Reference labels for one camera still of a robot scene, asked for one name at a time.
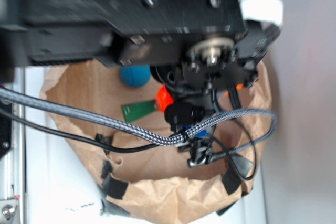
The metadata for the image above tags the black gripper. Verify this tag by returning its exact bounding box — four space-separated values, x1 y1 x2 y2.
151 20 281 109

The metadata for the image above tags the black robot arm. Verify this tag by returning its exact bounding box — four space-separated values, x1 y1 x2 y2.
1 0 284 106

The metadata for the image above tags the blue rubber ball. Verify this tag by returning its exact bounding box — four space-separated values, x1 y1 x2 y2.
119 65 151 88

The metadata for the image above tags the green circuit board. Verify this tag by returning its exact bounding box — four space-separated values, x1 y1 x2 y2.
121 100 156 123

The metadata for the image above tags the brown paper bag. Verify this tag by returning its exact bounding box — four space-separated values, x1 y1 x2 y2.
40 60 272 223

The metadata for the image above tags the thin black cable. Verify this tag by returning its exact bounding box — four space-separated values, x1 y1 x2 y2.
0 108 257 182

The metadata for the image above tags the grey braided cable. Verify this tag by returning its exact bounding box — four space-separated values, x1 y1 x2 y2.
0 87 278 162

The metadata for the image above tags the aluminium rail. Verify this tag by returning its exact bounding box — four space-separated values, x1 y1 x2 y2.
1 114 27 223

